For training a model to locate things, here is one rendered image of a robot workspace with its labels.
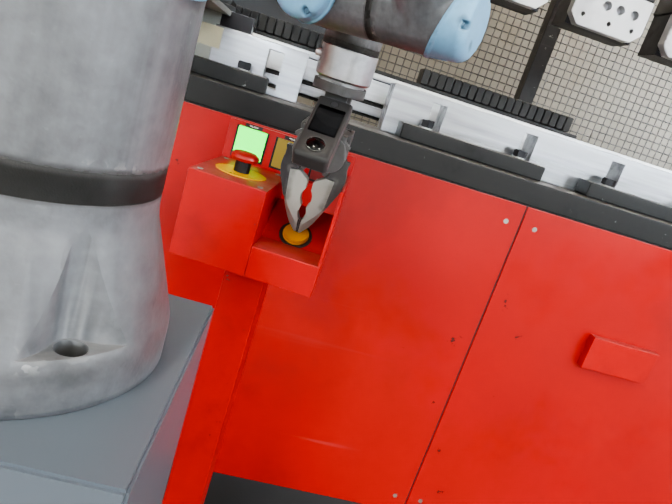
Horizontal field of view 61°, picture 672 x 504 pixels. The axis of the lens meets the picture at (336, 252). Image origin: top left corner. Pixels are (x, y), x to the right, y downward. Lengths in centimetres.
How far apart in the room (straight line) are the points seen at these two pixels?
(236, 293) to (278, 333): 32
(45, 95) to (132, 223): 6
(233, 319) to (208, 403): 15
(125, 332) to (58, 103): 10
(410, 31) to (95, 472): 49
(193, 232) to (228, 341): 19
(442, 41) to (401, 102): 58
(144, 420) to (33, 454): 5
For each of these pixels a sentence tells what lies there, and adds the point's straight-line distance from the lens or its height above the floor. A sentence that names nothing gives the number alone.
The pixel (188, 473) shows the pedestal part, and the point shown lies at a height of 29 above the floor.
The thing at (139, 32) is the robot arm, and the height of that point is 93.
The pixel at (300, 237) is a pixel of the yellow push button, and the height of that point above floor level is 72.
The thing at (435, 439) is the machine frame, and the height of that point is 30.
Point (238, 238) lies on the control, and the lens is 76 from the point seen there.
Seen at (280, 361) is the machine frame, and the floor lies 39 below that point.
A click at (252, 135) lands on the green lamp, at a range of 89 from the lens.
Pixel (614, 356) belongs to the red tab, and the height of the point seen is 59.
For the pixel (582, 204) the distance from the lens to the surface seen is 119.
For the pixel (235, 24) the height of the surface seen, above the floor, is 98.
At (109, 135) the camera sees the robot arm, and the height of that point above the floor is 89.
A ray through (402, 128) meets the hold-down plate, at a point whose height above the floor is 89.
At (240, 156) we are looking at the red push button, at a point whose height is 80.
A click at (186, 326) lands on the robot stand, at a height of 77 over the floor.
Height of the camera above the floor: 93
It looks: 16 degrees down
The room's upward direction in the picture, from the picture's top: 18 degrees clockwise
